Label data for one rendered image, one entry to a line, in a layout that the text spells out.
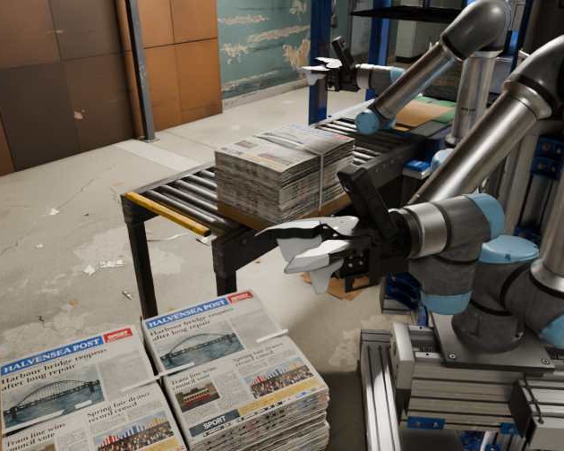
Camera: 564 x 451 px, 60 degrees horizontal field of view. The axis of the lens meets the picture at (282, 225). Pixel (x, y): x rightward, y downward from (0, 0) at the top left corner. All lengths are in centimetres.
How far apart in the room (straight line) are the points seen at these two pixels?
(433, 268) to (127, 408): 61
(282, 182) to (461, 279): 74
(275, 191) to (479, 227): 79
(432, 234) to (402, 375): 55
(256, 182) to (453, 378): 75
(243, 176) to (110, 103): 346
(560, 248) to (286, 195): 76
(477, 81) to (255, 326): 94
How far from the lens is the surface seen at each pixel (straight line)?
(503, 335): 116
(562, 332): 100
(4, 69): 445
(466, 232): 74
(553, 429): 121
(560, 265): 98
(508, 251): 107
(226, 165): 155
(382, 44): 328
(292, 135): 168
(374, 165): 209
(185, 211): 171
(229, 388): 100
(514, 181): 125
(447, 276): 78
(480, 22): 144
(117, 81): 488
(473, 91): 158
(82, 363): 112
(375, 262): 67
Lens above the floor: 156
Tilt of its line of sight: 29 degrees down
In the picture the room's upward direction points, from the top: straight up
